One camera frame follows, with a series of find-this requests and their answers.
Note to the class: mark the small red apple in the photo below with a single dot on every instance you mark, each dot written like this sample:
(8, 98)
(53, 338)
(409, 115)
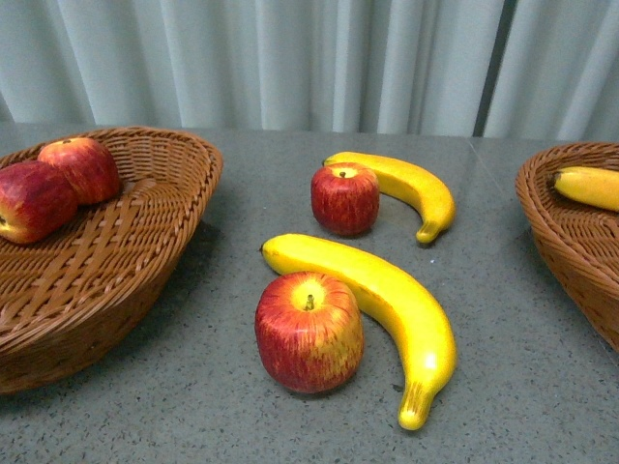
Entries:
(345, 198)

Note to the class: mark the large red yellow apple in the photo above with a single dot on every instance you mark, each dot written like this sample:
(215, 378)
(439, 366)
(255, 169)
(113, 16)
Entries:
(309, 332)

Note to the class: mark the far yellow banana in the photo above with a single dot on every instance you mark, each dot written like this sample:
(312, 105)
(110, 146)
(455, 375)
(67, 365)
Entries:
(412, 184)

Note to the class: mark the near large yellow banana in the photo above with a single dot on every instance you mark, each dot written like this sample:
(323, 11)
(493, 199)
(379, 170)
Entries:
(413, 318)

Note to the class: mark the back red apple in basket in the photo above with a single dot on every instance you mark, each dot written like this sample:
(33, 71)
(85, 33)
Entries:
(88, 166)

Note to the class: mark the red apple in basket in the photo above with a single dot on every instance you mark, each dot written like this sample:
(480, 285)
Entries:
(88, 166)
(36, 200)

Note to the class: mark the left brown wicker basket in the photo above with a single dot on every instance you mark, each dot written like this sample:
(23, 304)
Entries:
(70, 298)

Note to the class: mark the brown wicker basket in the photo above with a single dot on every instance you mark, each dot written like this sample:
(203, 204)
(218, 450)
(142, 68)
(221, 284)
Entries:
(70, 298)
(578, 243)

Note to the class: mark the white pleated curtain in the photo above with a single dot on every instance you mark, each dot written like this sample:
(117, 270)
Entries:
(519, 69)

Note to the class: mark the right brown wicker basket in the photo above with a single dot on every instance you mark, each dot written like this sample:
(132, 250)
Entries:
(578, 243)

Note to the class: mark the front red apple in basket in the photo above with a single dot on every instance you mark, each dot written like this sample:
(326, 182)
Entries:
(36, 200)

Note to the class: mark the banana in right basket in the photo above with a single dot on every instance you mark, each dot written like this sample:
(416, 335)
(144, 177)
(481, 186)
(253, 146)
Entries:
(593, 186)

